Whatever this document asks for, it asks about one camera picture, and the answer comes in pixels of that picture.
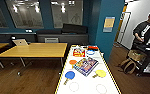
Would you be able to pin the brown backpack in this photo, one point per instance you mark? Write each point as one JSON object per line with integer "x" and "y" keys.
{"x": 132, "y": 56}

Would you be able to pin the yellow wall sign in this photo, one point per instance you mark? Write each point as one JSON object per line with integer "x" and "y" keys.
{"x": 108, "y": 24}

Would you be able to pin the white laptop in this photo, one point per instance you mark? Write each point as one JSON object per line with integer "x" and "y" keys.
{"x": 20, "y": 42}

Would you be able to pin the white glazed door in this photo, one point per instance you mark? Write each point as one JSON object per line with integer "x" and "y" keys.
{"x": 124, "y": 30}

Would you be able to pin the grey chair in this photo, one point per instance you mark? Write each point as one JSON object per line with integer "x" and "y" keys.
{"x": 51, "y": 40}

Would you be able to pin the colourful box on table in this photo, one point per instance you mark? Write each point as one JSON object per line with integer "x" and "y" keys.
{"x": 86, "y": 66}

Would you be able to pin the white wall socket plate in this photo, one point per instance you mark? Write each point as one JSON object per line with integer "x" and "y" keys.
{"x": 28, "y": 30}

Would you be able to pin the orange table tennis paddle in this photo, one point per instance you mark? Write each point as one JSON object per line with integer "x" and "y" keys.
{"x": 72, "y": 62}

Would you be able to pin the dark grey sofa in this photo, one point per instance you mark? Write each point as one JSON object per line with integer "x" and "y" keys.
{"x": 74, "y": 30}

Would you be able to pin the yellow table tennis paddle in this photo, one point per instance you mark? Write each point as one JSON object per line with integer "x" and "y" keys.
{"x": 101, "y": 73}

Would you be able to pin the white bowl blue rim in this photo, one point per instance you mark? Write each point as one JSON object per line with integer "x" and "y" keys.
{"x": 87, "y": 52}

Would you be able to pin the person in dark shirt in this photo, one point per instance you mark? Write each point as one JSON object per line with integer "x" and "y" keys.
{"x": 146, "y": 30}

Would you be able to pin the yellow wooden game table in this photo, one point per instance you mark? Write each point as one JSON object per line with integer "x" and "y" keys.
{"x": 87, "y": 85}

